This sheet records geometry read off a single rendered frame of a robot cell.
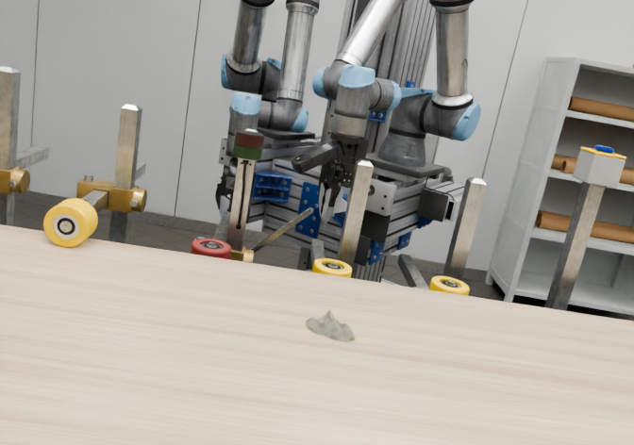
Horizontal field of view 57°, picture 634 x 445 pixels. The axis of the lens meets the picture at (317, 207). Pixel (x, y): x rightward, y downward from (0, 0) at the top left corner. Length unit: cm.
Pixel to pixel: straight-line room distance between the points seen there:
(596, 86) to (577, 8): 50
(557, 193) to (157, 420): 373
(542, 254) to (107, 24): 325
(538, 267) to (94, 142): 313
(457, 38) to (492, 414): 105
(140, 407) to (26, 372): 14
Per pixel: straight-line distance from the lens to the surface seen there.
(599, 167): 138
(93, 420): 70
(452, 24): 161
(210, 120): 392
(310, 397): 77
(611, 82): 423
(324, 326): 93
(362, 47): 149
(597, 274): 450
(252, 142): 117
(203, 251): 117
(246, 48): 191
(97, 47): 409
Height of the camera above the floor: 131
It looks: 15 degrees down
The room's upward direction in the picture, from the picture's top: 10 degrees clockwise
